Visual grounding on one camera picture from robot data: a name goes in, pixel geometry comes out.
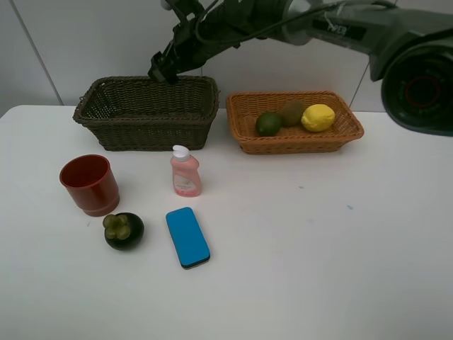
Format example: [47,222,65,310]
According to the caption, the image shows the blue board eraser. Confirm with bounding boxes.
[166,207,211,269]

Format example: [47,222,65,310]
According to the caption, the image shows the orange wicker basket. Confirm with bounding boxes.
[226,91,365,154]

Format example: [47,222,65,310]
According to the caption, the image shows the yellow lemon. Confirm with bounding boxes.
[301,104,336,132]

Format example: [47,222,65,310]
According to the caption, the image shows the pink soap bottle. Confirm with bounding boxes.
[171,145,202,198]

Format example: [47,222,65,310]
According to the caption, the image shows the brown kiwi fruit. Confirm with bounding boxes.
[279,100,306,128]

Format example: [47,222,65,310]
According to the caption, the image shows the red plastic cup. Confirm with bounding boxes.
[59,154,120,217]

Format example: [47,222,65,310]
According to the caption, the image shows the dark purple mangosteen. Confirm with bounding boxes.
[103,212,144,251]

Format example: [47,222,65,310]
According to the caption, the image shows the green lime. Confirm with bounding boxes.
[255,111,282,137]

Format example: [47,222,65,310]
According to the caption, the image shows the dark brown wicker basket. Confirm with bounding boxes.
[73,76,219,152]

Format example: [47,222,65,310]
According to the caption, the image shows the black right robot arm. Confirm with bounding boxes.
[148,1,452,137]

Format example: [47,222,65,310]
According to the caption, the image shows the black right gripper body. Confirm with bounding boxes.
[148,13,241,84]

